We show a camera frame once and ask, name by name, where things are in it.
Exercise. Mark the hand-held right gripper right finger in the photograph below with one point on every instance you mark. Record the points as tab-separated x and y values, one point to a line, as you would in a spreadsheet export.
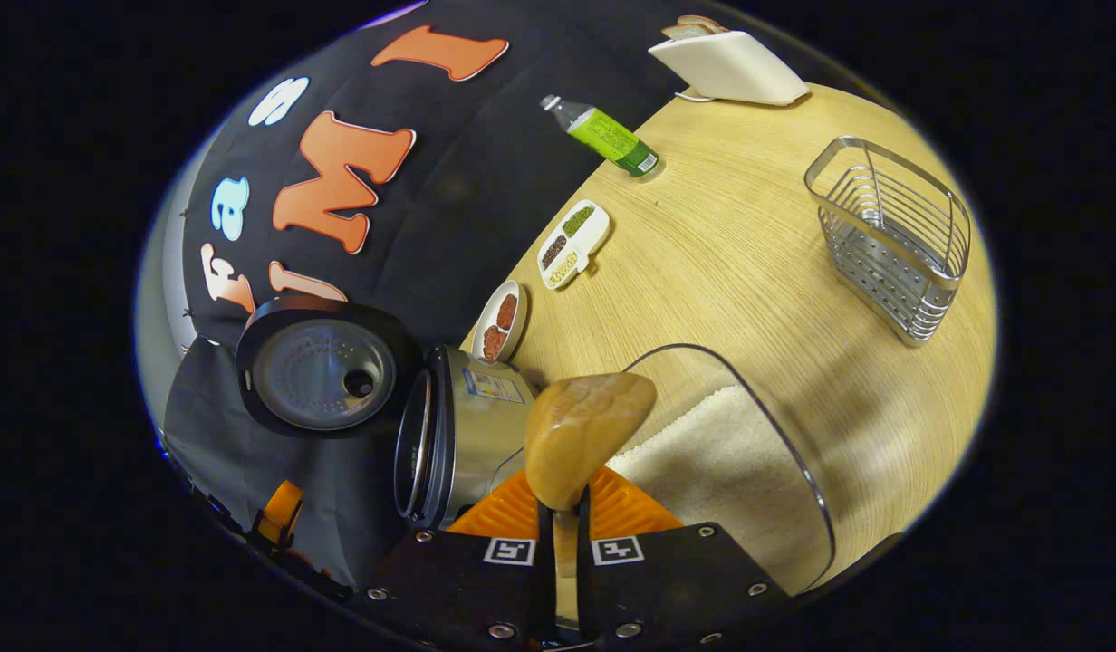
676	589

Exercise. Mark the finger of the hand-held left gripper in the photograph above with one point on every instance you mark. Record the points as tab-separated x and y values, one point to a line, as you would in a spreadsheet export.
279	516

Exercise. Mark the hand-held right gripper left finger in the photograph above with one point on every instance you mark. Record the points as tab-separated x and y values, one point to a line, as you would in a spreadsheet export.
467	589

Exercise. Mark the black and silver rice cooker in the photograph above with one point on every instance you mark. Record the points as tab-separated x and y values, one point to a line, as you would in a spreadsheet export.
485	435

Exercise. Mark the wooden spoon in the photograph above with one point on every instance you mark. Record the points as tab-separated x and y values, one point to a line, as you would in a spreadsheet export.
585	435

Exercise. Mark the clear plastic rice container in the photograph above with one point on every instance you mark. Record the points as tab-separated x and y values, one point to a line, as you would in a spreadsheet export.
793	471

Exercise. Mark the round white plate red food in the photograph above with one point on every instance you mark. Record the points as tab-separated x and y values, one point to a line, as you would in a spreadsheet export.
501	321

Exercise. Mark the white divided bean dish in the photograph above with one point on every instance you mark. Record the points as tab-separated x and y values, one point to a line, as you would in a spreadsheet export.
574	243

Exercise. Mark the green label drink bottle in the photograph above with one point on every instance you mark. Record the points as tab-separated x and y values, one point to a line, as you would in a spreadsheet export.
603	136

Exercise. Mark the white toaster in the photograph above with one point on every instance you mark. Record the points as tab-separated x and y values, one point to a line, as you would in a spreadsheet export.
730	68

